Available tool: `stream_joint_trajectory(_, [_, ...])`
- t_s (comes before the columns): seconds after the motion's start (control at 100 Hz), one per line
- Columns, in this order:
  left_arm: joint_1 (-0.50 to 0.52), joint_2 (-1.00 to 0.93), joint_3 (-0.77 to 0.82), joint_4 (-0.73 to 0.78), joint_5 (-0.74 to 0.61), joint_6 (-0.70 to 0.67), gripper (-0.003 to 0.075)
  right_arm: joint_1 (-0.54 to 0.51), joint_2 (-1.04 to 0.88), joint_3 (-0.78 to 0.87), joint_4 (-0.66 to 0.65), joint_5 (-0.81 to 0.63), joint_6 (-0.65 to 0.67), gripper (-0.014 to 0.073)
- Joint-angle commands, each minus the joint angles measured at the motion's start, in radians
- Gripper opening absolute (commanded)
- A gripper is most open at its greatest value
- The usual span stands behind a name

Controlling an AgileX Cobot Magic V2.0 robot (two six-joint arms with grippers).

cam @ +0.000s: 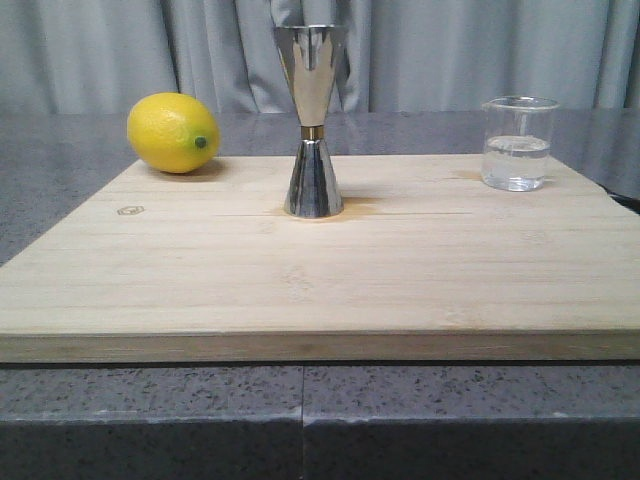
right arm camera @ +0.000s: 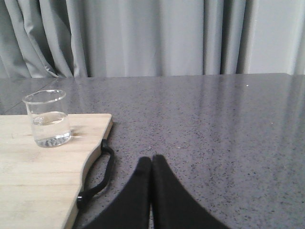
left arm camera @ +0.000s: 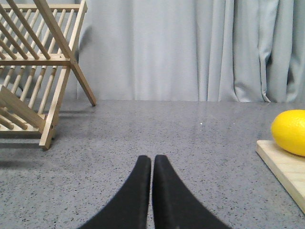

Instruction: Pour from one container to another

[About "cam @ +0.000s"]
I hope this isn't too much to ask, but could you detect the steel double jigger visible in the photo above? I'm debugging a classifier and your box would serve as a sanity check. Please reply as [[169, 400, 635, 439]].
[[274, 25, 346, 219]]

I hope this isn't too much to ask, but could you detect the clear glass beaker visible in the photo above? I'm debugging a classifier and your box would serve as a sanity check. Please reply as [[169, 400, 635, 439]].
[[481, 96, 559, 192]]

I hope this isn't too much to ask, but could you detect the light wooden cutting board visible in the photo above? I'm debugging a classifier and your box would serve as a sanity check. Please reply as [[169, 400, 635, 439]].
[[1, 155, 639, 363]]

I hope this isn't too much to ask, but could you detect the yellow lemon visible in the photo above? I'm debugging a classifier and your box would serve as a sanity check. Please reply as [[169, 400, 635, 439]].
[[126, 92, 221, 174]]

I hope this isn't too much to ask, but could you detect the grey curtain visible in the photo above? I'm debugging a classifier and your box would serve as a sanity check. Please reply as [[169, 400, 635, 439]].
[[1, 1, 639, 114]]

